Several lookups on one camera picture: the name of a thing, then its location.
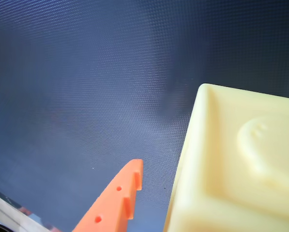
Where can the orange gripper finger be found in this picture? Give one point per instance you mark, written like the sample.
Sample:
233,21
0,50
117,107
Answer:
110,203

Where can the pale yellow embossed block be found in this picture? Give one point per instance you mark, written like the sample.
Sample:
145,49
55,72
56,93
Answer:
233,169

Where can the dark textured mat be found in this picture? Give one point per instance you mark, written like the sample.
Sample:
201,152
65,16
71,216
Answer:
91,96

